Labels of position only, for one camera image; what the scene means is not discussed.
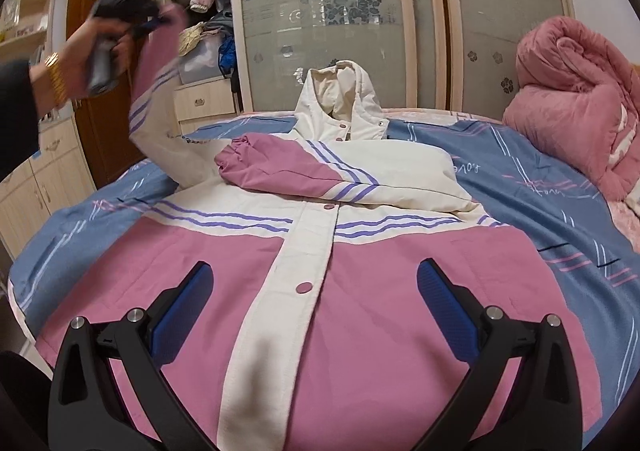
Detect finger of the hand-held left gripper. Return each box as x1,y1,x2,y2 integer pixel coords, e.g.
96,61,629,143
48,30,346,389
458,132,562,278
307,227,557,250
131,15,169,40

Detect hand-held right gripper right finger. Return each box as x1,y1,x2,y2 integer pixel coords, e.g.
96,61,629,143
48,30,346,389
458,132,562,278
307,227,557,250
416,258,583,451

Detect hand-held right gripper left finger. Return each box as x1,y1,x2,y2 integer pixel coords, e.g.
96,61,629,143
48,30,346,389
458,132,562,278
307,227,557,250
47,261,221,451

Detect pink and white jacket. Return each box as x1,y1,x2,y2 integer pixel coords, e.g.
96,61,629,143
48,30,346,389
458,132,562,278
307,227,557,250
30,3,603,451

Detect grey clothes pile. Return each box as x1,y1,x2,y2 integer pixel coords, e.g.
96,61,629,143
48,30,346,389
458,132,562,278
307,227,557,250
204,11,234,40

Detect person's left hand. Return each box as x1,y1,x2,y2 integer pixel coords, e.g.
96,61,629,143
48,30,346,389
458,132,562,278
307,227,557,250
61,18,137,92

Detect beige lace cloth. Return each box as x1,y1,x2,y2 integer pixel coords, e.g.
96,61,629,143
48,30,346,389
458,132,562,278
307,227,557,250
179,23,207,56

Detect clear storage box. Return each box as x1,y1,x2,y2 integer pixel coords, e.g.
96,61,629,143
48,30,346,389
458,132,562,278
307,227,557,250
178,38,234,84

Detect blue cloth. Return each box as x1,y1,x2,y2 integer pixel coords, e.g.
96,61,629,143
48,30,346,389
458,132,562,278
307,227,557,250
218,37,237,78

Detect wardrobe drawer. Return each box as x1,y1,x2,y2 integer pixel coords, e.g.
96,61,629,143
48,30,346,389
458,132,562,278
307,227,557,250
174,76,241,122

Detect light wood bookshelf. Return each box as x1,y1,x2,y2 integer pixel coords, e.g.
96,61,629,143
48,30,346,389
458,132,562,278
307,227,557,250
0,0,57,62

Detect gold wrist watch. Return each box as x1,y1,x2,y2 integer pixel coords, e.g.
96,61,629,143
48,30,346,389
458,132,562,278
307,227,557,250
44,52,69,108

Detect blue striped bed sheet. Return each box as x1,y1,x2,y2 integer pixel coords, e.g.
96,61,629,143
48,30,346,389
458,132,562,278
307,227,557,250
7,108,640,437

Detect brown wooden door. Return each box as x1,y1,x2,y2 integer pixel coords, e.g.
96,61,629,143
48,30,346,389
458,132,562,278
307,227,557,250
67,0,152,188

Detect light wood low cabinet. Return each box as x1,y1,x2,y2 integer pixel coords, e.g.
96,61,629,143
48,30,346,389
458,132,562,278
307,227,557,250
0,117,99,259

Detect person's dark clothing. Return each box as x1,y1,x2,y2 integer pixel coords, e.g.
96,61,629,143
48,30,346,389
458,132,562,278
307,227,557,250
0,350,54,451

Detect frosted sliding door large flowers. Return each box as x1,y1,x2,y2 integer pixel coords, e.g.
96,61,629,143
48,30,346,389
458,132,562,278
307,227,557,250
235,0,447,116

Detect pink floral mattress cover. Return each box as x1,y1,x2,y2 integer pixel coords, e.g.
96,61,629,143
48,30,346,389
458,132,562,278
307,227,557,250
607,198,640,262

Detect light wood wardrobe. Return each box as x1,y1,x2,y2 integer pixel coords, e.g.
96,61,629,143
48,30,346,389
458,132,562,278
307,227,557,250
150,0,576,136

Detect pink rolled quilt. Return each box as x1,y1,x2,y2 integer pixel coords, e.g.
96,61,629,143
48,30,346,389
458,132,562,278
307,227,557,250
502,16,640,204

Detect frosted sliding door small flowers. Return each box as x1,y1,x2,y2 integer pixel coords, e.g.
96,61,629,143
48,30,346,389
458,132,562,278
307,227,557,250
434,0,575,120

